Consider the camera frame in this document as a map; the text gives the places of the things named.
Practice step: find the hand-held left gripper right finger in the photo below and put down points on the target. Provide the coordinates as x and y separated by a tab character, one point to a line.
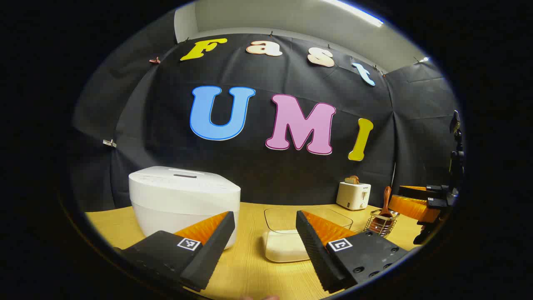
314	254

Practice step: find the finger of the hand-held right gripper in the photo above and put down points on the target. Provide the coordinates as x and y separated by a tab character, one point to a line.
412	208
416	191

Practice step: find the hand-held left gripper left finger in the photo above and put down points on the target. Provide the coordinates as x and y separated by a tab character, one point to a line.
212	254

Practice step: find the white rice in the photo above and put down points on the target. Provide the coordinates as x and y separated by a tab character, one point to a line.
283	246

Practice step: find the white rice cooker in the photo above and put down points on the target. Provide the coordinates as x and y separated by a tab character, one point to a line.
179	200

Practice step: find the clear glass container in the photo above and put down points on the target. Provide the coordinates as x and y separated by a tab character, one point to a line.
287	218

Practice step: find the white toaster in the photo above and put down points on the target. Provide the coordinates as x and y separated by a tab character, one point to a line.
352	196

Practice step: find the black backdrop cloth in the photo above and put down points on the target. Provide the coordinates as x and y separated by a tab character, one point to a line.
270	175

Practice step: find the silver metal clip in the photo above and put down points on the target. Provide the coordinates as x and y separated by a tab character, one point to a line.
110	143

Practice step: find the copper metal clip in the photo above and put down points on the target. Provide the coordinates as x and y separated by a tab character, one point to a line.
155	61

